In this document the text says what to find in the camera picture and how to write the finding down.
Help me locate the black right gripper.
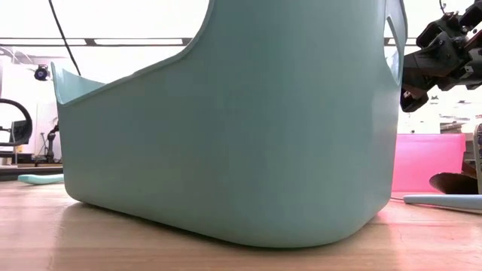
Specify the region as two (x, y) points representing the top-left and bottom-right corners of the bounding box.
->
(400, 2), (482, 113)

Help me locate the pink plastic tray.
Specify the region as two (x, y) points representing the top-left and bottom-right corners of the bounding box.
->
(391, 133), (467, 193)

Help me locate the dark brown spoon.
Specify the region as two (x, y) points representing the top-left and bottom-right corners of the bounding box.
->
(429, 172), (480, 196)

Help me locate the light blue utensil handle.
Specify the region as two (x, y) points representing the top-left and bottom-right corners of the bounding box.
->
(403, 193), (482, 211)

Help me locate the teal green plastic bin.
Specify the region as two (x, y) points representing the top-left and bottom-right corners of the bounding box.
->
(50, 0), (409, 249)

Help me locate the green handled spoon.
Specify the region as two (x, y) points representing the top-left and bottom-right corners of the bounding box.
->
(17, 173), (65, 186)

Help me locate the black background equipment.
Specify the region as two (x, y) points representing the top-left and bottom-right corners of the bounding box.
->
(44, 123), (60, 163)

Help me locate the black monitor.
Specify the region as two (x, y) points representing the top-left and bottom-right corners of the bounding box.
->
(10, 119), (33, 147)

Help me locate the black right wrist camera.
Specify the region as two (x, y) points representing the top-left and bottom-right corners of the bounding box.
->
(416, 20), (455, 49)

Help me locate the black overhead rail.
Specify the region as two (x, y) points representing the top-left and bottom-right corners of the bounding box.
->
(0, 37), (419, 47)

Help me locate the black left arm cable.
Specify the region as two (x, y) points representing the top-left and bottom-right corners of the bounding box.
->
(47, 0), (82, 76)

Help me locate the black hanging camera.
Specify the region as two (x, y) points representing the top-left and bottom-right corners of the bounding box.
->
(33, 64), (51, 82)

